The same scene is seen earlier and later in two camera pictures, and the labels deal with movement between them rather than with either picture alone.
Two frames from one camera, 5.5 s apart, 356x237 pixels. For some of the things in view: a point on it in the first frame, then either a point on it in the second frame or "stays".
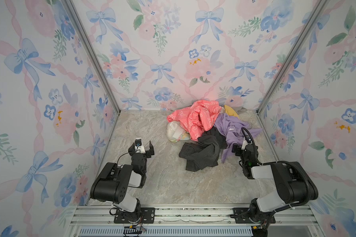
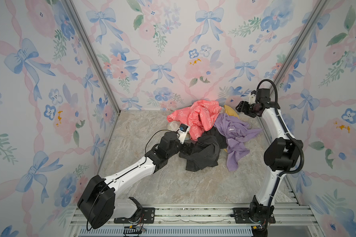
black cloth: [205, 153] stays
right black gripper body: [239, 152] -> [250, 110]
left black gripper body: [147, 155] -> [183, 148]
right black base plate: [242, 216] stays
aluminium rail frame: [98, 221] stays
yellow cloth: [230, 111] stays
